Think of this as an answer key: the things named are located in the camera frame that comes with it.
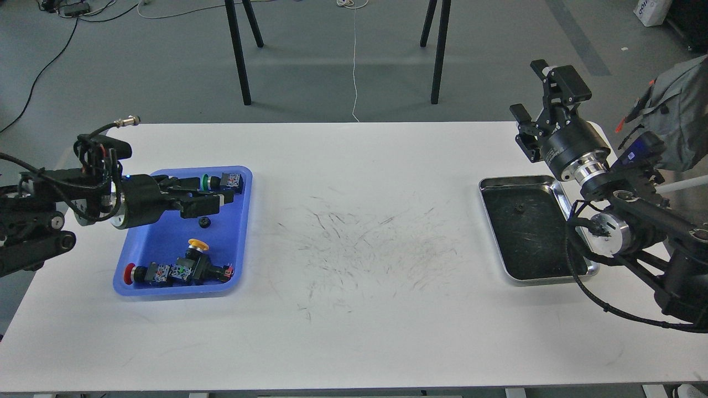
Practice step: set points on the black left stand legs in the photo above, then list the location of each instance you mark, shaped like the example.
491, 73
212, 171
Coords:
235, 35

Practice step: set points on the black stand legs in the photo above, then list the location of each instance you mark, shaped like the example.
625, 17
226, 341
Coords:
235, 35
440, 45

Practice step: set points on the blue plastic tray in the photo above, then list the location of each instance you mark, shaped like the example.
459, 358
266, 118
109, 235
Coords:
167, 239

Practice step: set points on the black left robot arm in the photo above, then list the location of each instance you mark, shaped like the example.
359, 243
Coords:
33, 228

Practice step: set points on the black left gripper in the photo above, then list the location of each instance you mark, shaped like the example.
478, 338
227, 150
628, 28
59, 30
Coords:
145, 198

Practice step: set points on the green push button switch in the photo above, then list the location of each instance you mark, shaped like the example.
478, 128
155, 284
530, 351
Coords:
227, 181

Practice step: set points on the silver metal tray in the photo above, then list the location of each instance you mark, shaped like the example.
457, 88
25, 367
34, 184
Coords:
532, 245

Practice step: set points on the yellow push button switch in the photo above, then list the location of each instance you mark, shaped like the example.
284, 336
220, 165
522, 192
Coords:
196, 267

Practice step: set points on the grey backpack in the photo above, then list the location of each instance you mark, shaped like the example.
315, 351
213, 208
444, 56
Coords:
674, 107

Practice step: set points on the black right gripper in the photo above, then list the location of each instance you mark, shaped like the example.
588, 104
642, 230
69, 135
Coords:
570, 146

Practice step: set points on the black right stand legs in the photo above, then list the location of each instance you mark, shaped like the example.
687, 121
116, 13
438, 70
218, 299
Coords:
440, 45

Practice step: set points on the red push button switch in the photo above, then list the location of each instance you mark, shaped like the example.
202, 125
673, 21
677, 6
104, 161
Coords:
153, 274

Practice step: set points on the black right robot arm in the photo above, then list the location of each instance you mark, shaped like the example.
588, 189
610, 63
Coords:
621, 218

